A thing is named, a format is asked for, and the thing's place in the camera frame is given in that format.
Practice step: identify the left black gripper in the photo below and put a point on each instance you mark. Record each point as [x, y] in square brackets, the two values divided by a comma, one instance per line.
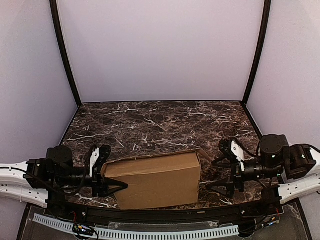
[96, 184]

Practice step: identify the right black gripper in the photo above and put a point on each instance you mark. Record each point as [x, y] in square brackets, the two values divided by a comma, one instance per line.
[236, 178]

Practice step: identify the brown cardboard box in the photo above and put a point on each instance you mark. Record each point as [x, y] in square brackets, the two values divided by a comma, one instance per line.
[157, 181]

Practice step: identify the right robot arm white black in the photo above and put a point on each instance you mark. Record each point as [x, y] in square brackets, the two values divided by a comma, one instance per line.
[274, 158]

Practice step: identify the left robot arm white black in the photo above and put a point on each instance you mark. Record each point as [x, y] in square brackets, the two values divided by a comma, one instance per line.
[54, 178]

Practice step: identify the left small circuit board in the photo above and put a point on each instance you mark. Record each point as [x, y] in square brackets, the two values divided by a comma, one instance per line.
[80, 230]

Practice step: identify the small circuit board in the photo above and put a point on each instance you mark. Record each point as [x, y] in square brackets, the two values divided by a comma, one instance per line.
[80, 230]
[268, 221]

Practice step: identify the right small circuit board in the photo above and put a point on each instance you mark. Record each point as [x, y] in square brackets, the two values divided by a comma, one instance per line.
[268, 221]

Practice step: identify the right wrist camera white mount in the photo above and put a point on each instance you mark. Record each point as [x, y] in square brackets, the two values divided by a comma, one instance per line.
[232, 150]

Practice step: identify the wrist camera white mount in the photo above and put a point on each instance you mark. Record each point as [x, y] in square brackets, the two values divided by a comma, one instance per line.
[99, 156]
[232, 150]

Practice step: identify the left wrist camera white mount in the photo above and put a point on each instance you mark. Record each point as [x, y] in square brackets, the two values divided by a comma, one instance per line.
[99, 156]

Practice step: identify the black front frame rail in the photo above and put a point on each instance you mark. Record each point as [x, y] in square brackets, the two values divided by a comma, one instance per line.
[236, 214]

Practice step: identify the white slotted cable duct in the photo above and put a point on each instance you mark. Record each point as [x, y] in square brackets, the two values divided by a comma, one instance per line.
[120, 231]

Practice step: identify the right black frame post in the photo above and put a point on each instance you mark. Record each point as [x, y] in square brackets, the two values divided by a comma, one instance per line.
[258, 51]

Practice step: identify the black frame post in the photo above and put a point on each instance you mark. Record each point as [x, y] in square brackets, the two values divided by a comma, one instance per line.
[258, 51]
[63, 51]

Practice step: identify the left black frame post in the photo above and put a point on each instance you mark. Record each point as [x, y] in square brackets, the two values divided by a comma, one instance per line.
[63, 51]

